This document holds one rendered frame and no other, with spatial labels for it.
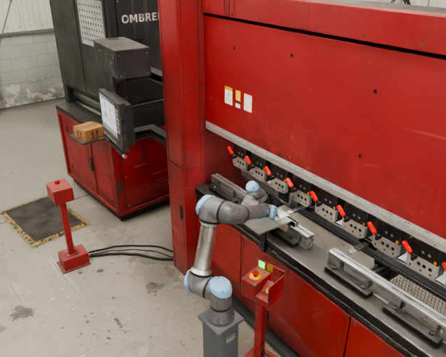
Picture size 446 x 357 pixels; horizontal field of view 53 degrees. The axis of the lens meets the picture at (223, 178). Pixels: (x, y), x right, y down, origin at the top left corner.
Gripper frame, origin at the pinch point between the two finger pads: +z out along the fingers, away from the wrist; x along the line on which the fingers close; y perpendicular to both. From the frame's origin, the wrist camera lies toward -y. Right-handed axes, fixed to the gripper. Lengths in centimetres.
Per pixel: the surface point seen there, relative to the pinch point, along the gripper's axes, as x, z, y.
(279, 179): 1.5, -16.6, 18.1
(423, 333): -109, 7, -8
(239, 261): 26, 33, -37
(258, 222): 0.8, -7.9, -10.8
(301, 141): -15, -41, 38
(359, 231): -62, -14, 15
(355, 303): -74, 6, -15
